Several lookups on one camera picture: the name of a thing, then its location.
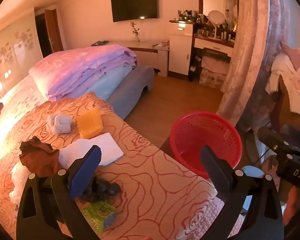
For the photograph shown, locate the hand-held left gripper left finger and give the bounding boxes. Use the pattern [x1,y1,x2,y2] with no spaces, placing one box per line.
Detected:
[16,144,103,240]

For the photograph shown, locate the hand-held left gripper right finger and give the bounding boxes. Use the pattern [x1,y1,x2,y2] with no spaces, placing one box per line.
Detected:
[199,145,284,240]

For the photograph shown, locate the black socks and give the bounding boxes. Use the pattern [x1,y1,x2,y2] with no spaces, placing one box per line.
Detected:
[81,176,120,203]

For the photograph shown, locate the green patterned cloth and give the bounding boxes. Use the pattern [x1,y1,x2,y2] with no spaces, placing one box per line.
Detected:
[81,201,117,233]

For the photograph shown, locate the red plastic mesh basket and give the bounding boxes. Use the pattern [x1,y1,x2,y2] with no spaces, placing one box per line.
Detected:
[169,112,243,180]

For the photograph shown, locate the yellow spiky plastic mat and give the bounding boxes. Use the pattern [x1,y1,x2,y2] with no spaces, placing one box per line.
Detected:
[76,106,103,139]

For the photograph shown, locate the brown garment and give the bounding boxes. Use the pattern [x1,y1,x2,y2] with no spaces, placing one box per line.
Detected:
[19,136,63,178]

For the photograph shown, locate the pale blue round object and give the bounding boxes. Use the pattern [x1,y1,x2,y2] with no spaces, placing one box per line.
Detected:
[240,166,264,178]

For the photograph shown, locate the wooden chair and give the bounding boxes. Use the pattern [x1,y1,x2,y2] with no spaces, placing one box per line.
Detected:
[272,75,300,130]

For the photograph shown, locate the blue plastic scrap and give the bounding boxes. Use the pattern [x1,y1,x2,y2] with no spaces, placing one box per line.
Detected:
[104,214,118,230]

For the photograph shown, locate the grey rolled towel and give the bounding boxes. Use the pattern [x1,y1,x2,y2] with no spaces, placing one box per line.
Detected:
[47,114,73,134]

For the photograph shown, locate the white fluffy cloth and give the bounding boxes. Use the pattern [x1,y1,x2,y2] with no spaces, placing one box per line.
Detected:
[10,164,32,204]

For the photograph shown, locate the pink and white clothes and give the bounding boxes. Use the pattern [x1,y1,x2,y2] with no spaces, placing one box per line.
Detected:
[266,42,300,114]

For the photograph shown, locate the bed with grey base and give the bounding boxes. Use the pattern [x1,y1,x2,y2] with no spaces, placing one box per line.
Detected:
[0,65,155,130]

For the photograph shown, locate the light blue folded quilt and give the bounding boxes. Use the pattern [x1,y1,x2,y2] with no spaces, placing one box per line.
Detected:
[86,65,137,98]

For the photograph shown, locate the pink folded quilt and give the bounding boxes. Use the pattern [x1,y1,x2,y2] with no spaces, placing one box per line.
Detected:
[29,44,138,102]

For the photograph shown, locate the upholstered stool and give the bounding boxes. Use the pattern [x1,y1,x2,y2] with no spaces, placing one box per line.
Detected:
[200,49,231,88]

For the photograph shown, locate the patterned curtain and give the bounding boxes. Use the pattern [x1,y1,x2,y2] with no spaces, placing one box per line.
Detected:
[216,0,290,125]

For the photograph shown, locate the low white console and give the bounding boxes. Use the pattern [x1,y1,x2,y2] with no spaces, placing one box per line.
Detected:
[125,41,170,77]

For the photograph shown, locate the tall white cabinet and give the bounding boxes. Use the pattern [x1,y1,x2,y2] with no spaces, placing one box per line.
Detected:
[169,20,193,80]

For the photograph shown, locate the dressing table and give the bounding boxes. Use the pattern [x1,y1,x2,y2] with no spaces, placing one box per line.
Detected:
[191,35,234,85]

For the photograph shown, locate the pink packet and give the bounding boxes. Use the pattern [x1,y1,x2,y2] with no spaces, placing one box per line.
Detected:
[152,40,170,49]

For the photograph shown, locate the row of cosmetic bottles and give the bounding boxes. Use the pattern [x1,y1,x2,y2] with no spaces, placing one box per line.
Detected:
[177,9,237,42]

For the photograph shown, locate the flower pattern wardrobe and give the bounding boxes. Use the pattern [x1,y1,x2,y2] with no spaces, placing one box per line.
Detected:
[0,10,44,100]

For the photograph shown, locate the brown wooden door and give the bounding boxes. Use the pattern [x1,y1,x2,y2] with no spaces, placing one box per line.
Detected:
[44,9,64,53]

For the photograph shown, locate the rose in vase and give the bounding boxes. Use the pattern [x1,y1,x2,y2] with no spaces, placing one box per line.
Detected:
[130,21,141,42]

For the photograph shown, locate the round white makeup mirror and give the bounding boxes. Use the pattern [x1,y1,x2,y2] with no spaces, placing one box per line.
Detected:
[207,10,226,39]

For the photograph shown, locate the black wall television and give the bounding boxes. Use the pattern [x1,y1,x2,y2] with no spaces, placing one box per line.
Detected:
[111,0,158,23]

